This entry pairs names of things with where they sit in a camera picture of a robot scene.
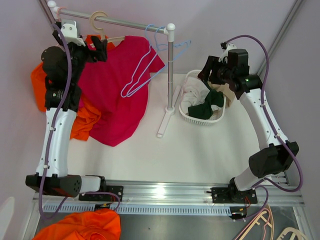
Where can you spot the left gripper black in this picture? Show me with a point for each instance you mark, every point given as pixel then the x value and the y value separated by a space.
pixel 92 56

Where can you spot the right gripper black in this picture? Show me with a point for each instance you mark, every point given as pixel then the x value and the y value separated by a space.
pixel 211 61

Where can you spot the green and white t shirt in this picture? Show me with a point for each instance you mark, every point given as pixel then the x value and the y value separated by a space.
pixel 199 100

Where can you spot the beige wooden hanger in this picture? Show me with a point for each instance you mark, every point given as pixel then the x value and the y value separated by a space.
pixel 100 30

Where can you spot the beige t shirt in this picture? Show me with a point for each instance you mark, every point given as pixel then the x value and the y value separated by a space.
pixel 224 88

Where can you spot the light blue wire hanger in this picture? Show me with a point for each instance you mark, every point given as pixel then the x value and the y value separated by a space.
pixel 143 65
pixel 176 49

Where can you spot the magenta t shirt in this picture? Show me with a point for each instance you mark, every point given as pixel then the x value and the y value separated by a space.
pixel 102 83

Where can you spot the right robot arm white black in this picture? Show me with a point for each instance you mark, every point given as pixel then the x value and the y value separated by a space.
pixel 276 152

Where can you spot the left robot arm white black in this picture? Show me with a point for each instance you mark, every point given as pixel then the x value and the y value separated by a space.
pixel 63 68

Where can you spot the orange t shirt on hanger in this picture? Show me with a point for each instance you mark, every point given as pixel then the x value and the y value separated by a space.
pixel 87 114

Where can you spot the pink hanger on floor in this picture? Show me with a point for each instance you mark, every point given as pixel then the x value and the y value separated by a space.
pixel 264 219

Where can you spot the beige hanger on floor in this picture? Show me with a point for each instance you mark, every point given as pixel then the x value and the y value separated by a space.
pixel 293 233

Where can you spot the metal clothes rack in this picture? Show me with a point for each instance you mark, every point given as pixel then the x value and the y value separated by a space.
pixel 172 95

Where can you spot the white perforated plastic basket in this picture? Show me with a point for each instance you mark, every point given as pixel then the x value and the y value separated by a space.
pixel 217 116

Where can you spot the orange cloth pile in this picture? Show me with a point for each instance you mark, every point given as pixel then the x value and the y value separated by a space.
pixel 102 224

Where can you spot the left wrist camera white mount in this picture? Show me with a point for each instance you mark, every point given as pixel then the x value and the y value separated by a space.
pixel 70 31

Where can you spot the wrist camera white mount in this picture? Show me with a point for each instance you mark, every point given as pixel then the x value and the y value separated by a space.
pixel 226 47
pixel 70 31

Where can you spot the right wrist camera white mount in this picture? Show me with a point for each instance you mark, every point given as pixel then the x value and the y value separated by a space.
pixel 226 47

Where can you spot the pink wire hanger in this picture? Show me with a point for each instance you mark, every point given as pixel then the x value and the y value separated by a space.
pixel 58 13

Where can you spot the aluminium rail frame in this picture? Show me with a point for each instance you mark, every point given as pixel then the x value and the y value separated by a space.
pixel 168 193

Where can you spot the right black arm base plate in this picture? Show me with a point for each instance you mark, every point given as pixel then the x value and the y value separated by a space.
pixel 228 195

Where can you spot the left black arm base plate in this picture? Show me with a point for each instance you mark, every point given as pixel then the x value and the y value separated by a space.
pixel 110 193

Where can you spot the slotted grey cable duct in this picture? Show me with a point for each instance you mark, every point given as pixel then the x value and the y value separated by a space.
pixel 139 209

